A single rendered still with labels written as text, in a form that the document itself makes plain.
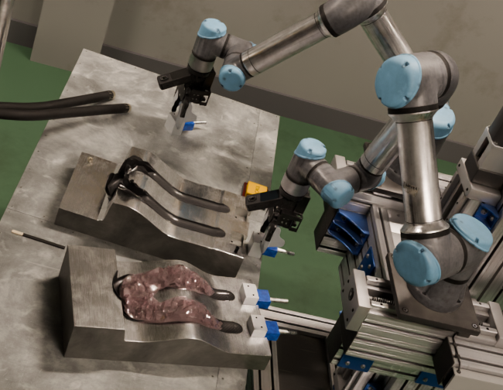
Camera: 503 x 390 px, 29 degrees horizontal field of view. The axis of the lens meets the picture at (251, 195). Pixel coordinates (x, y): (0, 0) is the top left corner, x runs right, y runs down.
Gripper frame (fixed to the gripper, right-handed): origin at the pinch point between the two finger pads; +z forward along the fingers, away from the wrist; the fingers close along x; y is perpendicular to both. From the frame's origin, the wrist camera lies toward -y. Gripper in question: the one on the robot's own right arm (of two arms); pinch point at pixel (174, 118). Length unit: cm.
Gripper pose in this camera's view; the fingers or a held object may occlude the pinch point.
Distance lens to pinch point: 304.1
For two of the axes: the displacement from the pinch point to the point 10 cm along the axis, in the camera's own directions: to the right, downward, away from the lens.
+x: -2.4, -6.7, 7.1
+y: 9.2, 0.9, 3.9
